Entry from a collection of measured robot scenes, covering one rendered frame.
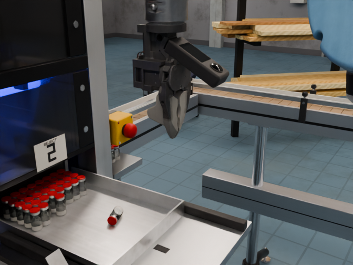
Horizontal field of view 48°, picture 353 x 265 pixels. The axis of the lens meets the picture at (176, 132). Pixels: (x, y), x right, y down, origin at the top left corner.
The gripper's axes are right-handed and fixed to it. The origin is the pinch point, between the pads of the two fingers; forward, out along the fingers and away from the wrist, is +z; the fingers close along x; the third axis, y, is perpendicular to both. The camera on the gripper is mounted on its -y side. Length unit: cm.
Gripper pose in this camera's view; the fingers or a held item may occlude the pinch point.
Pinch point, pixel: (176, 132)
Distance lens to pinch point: 74.9
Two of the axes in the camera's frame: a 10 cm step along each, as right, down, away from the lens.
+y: -8.6, -1.8, 4.8
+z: 0.0, 9.4, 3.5
